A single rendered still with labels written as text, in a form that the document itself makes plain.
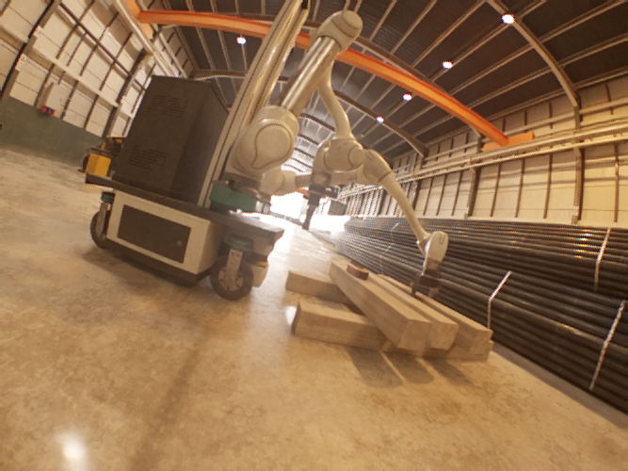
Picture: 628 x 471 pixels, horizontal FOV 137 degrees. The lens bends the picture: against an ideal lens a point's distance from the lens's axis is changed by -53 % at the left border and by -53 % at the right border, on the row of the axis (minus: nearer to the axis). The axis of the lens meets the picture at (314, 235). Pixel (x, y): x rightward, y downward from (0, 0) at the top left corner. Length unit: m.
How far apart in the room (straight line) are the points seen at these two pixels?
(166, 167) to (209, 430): 0.95
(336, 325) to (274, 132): 0.66
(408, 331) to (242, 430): 0.56
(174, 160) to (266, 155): 0.49
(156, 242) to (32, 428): 0.80
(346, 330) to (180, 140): 0.98
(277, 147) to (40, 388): 0.79
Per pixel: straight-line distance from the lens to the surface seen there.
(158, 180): 1.15
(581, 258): 1.81
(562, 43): 11.46
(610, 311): 1.63
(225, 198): 0.96
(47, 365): 0.60
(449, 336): 1.00
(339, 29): 1.10
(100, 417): 0.50
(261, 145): 0.75
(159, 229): 1.04
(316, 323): 0.92
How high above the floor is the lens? 0.37
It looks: 2 degrees down
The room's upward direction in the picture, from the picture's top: 17 degrees clockwise
